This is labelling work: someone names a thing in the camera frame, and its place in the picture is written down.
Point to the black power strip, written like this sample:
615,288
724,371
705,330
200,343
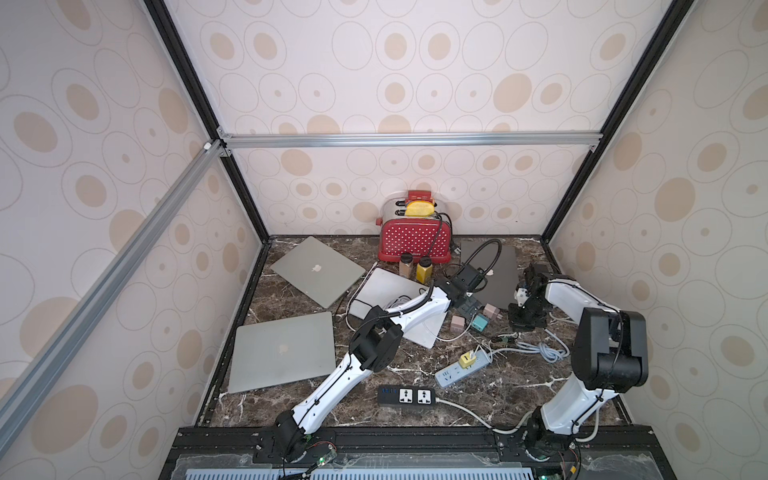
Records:
401,396

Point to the dark grey laptop back right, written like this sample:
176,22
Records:
502,279

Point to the yellow toy bread slice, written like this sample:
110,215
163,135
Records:
419,209

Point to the left aluminium bar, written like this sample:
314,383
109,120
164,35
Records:
23,400

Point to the pink plug adapter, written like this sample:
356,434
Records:
457,324
491,312

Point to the silver laptop front left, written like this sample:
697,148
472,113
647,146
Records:
282,351

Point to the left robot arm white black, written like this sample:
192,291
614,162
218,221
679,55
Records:
372,348

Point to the red polka dot toaster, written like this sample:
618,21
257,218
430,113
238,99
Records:
429,236

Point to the white laptop centre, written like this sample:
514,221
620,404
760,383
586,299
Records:
388,290

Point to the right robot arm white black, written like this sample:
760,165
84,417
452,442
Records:
609,354

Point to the silver laptop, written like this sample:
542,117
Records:
318,271
282,351

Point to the horizontal aluminium bar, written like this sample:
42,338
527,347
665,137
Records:
433,139

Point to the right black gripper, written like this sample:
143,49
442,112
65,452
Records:
525,309

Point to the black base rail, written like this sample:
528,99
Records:
617,452

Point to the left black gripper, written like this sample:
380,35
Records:
469,305

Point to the teal plug adapter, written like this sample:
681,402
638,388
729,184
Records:
479,323

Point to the silver laptop back left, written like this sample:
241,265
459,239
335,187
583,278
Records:
318,271

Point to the grey power strip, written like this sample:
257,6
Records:
454,373

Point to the yellow plug adapter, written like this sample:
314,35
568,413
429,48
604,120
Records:
467,359

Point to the brown spice jar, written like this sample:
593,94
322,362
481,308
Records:
406,264

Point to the yellow spice jar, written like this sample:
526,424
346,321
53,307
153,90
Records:
424,270

